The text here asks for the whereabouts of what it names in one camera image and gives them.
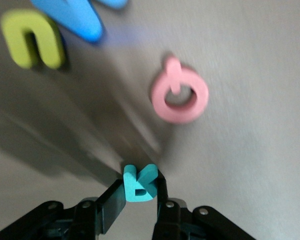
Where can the yellow foam letter u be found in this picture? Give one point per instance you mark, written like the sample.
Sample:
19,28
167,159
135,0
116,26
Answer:
17,32

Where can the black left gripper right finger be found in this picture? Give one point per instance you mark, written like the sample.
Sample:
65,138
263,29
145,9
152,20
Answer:
162,190

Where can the blue foam letter W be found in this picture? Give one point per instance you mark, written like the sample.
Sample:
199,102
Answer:
75,17

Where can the pink foam letter Q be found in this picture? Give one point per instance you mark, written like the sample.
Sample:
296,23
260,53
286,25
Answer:
200,95

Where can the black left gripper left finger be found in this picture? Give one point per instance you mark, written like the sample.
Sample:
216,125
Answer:
111,207

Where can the teal foam letter R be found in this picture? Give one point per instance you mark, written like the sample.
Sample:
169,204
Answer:
132,185

